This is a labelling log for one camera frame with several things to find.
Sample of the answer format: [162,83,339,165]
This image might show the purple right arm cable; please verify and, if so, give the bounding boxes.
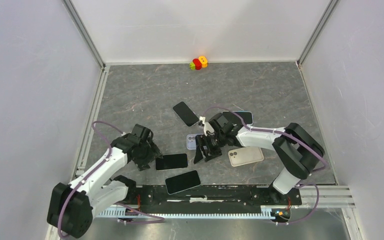
[200,105,329,227]

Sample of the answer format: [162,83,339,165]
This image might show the beige translucent phone case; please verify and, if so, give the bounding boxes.
[228,146,264,167]

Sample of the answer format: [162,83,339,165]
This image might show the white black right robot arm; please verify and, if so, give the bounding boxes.
[193,113,328,204]

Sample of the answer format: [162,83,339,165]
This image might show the light blue toothed rail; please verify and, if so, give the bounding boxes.
[96,205,275,220]

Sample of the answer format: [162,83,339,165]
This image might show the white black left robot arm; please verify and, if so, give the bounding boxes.
[46,121,162,239]

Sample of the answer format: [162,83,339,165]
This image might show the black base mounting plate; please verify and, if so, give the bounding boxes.
[121,184,303,214]

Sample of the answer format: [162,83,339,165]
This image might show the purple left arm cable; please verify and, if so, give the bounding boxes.
[56,120,166,240]

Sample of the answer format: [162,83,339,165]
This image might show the light blue phone case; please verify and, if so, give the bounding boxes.
[221,110,255,126]

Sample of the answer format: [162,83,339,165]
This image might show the black smartphone carried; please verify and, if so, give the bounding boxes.
[223,111,253,125]

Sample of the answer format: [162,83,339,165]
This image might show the colourful toy blocks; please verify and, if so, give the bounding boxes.
[189,55,208,71]

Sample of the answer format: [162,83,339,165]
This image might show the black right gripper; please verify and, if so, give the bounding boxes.
[193,132,227,164]

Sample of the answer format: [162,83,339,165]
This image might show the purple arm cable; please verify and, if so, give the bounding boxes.
[200,105,329,227]
[56,120,166,240]

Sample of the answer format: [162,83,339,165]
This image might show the lilac phone case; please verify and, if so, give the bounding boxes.
[186,133,202,151]

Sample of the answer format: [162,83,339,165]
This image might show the black smartphone front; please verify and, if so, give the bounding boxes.
[165,170,201,195]

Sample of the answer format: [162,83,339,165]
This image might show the black smartphone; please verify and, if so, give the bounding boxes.
[165,170,201,195]
[172,101,200,127]
[155,153,188,171]

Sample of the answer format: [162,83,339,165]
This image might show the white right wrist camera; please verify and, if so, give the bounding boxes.
[198,116,215,136]

